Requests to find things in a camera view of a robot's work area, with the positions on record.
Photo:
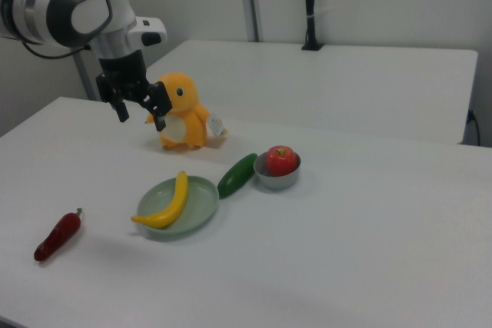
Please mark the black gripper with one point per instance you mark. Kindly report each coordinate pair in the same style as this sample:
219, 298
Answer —
127, 78

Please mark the red chili pepper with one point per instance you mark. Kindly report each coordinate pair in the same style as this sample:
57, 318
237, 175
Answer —
57, 236

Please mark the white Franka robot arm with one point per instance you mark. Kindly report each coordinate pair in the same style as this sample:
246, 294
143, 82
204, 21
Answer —
88, 9

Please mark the light green plastic plate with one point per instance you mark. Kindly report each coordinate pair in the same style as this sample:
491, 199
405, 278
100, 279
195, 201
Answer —
200, 205

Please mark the orange plush dinosaur toy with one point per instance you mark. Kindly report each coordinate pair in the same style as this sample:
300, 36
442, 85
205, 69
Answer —
184, 113

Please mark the white paper plush tag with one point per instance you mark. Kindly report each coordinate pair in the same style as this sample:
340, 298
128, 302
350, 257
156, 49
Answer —
216, 125

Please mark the yellow toy banana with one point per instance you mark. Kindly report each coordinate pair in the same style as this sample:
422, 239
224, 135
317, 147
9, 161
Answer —
173, 205

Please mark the green toy cucumber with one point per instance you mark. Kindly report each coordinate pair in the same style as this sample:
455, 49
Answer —
235, 176

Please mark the red toy apple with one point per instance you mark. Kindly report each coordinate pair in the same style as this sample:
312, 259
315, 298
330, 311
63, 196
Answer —
281, 160

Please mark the grey metal bowl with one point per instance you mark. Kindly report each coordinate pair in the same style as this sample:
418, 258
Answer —
278, 180

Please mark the black camera stand pole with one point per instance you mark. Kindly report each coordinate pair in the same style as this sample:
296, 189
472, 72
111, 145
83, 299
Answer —
310, 5

